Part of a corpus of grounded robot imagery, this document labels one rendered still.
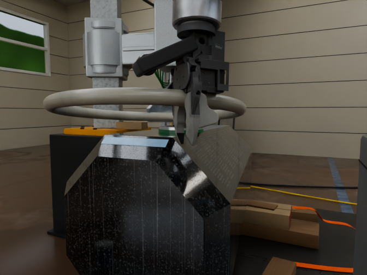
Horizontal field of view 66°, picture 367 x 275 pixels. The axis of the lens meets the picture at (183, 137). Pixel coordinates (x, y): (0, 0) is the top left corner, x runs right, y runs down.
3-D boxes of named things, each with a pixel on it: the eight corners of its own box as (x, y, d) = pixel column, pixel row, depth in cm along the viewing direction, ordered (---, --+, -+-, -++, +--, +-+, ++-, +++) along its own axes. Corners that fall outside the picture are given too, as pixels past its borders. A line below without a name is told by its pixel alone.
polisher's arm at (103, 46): (74, 66, 198) (72, 30, 196) (98, 73, 232) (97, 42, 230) (176, 63, 184) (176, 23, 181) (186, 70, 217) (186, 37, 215)
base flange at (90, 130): (60, 133, 205) (60, 127, 205) (106, 130, 249) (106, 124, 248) (113, 136, 183) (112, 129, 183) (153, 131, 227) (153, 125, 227)
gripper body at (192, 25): (229, 94, 50) (231, 27, 50) (185, 90, 47) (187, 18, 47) (208, 98, 57) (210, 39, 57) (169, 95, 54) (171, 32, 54)
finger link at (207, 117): (224, 143, 49) (220, 91, 50) (193, 143, 46) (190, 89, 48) (215, 145, 51) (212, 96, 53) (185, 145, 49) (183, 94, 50)
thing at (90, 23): (73, 77, 205) (71, 19, 201) (106, 82, 236) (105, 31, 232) (110, 75, 189) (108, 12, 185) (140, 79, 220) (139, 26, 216)
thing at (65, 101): (98, 121, 100) (98, 112, 100) (238, 121, 94) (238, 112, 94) (-16, 103, 51) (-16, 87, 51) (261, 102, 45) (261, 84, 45)
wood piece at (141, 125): (115, 129, 198) (115, 121, 198) (123, 128, 208) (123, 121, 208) (141, 129, 192) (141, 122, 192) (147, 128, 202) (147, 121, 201)
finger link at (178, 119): (203, 144, 56) (208, 97, 54) (176, 144, 53) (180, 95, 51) (196, 140, 58) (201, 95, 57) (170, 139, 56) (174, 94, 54)
